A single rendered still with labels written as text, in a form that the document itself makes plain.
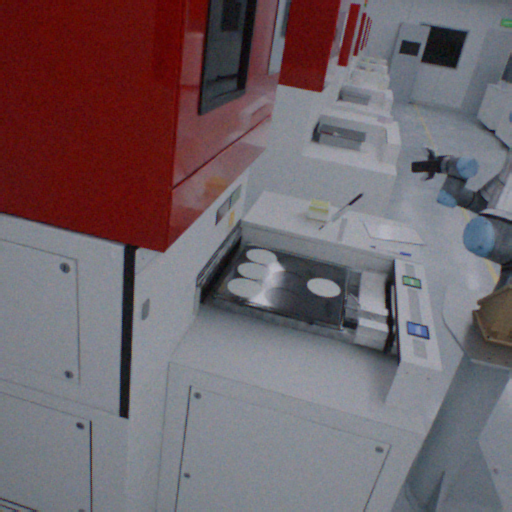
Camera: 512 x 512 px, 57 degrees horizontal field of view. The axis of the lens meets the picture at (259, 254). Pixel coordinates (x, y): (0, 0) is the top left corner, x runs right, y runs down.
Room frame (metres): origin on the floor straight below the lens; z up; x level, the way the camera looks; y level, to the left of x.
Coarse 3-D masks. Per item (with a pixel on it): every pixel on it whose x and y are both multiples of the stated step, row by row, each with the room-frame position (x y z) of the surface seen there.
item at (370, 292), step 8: (360, 280) 1.37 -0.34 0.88; (368, 280) 1.38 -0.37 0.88; (360, 288) 1.32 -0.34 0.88; (368, 288) 1.33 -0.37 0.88; (376, 288) 1.34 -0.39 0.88; (360, 296) 1.27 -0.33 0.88; (368, 296) 1.28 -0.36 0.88; (376, 296) 1.29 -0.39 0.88; (384, 296) 1.30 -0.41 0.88; (368, 304) 1.23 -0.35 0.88; (376, 304) 1.24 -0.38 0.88; (384, 304) 1.25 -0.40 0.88; (360, 336) 1.06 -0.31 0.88; (368, 336) 1.06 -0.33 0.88; (368, 344) 1.06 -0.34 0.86; (376, 344) 1.05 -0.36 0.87; (384, 344) 1.05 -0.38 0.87
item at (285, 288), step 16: (240, 256) 1.35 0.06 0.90; (288, 256) 1.42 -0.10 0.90; (272, 272) 1.29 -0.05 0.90; (288, 272) 1.31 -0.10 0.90; (304, 272) 1.32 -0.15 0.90; (320, 272) 1.34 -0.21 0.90; (336, 272) 1.36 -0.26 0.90; (224, 288) 1.14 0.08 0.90; (272, 288) 1.19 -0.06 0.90; (288, 288) 1.21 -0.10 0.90; (304, 288) 1.22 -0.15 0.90; (272, 304) 1.11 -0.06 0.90; (288, 304) 1.12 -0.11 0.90; (304, 304) 1.14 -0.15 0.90; (320, 304) 1.15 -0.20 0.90; (336, 304) 1.16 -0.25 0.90; (336, 320) 1.08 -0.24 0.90
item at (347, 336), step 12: (216, 300) 1.16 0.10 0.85; (240, 312) 1.15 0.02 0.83; (252, 312) 1.14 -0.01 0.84; (264, 312) 1.14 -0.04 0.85; (288, 324) 1.13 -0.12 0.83; (300, 324) 1.12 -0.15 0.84; (324, 336) 1.11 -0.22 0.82; (336, 336) 1.10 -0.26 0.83; (348, 336) 1.10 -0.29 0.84; (372, 348) 1.09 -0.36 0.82
